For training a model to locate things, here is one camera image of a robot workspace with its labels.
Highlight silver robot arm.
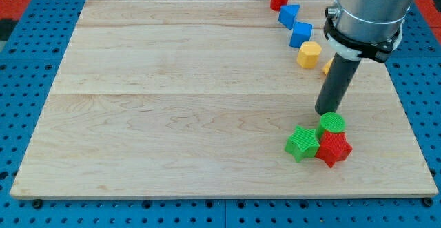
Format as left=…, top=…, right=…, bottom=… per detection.
left=325, top=0, right=413, bottom=43

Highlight blue cube block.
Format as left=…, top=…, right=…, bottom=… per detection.
left=289, top=22, right=313, bottom=48

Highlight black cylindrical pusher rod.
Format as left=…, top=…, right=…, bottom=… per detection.
left=315, top=53, right=361, bottom=115

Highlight green cylinder block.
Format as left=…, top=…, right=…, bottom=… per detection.
left=316, top=112, right=346, bottom=139

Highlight black clamp ring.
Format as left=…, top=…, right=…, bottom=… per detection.
left=322, top=16, right=403, bottom=63

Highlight yellow block behind rod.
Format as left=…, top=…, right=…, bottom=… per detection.
left=322, top=58, right=334, bottom=75

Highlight red star block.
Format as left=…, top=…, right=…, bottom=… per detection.
left=315, top=130, right=353, bottom=168

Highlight blue triangular block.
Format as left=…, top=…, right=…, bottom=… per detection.
left=278, top=4, right=300, bottom=30

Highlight wooden board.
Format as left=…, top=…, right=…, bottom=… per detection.
left=10, top=0, right=438, bottom=200

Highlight yellow hexagon block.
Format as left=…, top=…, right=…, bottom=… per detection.
left=296, top=41, right=322, bottom=69

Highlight green star block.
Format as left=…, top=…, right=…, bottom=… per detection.
left=285, top=125, right=320, bottom=163

